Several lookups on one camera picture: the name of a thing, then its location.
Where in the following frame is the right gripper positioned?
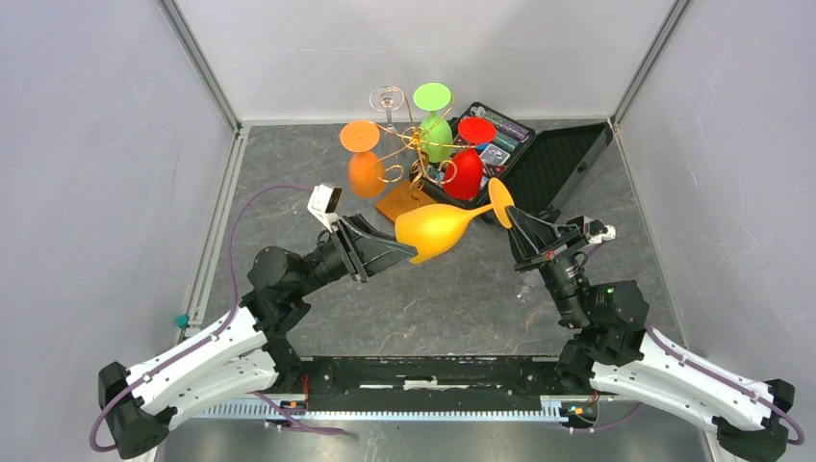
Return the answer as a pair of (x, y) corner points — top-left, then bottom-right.
(498, 205), (588, 327)

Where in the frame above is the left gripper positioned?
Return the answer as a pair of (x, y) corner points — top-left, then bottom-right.
(293, 215), (424, 298)

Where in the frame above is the yellow wine glass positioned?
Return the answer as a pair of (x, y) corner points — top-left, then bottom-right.
(395, 178), (515, 265)

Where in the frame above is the red wine glass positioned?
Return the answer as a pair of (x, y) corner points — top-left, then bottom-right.
(443, 116), (497, 200)

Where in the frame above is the clear wine glass front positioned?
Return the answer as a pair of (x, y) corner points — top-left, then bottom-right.
(511, 270), (543, 304)

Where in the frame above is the clear wine glass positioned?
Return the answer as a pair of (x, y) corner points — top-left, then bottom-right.
(511, 270), (543, 304)
(369, 86), (405, 136)

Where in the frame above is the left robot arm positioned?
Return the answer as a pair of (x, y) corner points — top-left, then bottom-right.
(89, 215), (418, 460)

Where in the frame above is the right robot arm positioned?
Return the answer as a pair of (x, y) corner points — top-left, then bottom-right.
(498, 206), (805, 461)

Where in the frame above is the orange wine glass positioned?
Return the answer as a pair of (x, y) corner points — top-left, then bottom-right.
(339, 120), (386, 198)

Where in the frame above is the green wine glass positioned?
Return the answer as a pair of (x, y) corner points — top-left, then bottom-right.
(413, 82), (452, 164)

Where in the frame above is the clear wine glass back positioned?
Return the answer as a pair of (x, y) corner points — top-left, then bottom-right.
(369, 86), (405, 136)

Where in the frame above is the black poker chip case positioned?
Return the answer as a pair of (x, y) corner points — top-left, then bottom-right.
(421, 102), (613, 220)

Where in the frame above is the blue green block stack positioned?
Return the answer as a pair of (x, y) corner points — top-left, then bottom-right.
(175, 315), (190, 330)

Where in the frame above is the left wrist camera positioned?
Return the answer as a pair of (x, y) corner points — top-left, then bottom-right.
(307, 183), (343, 231)

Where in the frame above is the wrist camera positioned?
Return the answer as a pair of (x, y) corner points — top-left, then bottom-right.
(567, 216), (617, 245)
(307, 183), (343, 231)

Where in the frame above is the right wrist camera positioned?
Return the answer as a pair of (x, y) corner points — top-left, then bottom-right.
(567, 216), (617, 245)

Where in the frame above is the gold wire glass rack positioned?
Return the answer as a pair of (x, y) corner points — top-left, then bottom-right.
(375, 92), (463, 222)

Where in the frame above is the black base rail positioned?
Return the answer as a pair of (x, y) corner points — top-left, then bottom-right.
(202, 355), (644, 434)

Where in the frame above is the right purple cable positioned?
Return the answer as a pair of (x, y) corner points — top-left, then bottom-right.
(574, 244), (805, 447)

